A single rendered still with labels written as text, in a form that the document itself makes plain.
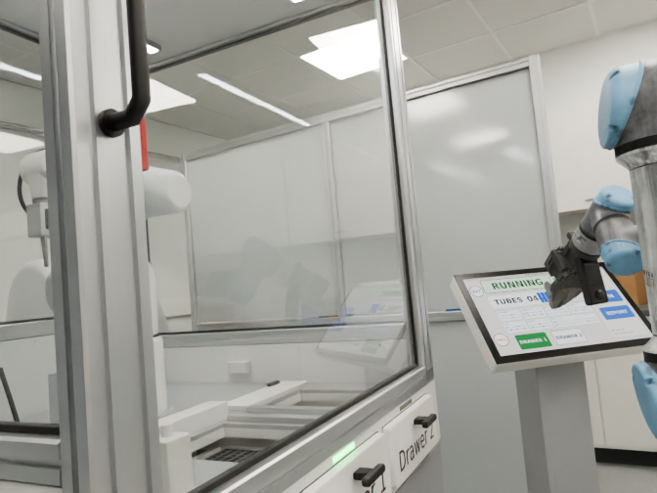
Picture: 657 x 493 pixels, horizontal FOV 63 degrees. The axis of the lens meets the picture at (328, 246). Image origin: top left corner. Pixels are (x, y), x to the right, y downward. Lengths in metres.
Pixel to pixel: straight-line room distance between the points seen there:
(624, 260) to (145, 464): 0.93
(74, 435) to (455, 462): 2.17
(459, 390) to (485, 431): 0.19
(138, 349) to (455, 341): 2.00
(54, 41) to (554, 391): 1.50
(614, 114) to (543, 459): 1.13
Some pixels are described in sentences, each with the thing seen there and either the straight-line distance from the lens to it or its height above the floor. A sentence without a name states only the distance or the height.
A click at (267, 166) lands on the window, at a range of 0.79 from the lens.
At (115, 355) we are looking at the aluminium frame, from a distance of 0.52.
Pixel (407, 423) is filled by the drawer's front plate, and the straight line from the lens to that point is 1.15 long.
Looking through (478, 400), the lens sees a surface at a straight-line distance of 2.46.
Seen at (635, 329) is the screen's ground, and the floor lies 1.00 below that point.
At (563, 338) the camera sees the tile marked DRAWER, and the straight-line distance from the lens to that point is 1.62.
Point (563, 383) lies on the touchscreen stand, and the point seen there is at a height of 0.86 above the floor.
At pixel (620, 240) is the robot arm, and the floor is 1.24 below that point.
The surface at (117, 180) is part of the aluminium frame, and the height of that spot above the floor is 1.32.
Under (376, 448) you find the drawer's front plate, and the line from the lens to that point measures 1.00.
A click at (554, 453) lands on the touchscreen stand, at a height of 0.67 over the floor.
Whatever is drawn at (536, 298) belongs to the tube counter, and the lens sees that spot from 1.68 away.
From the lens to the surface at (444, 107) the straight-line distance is 2.51.
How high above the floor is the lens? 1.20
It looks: 4 degrees up
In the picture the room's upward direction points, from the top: 5 degrees counter-clockwise
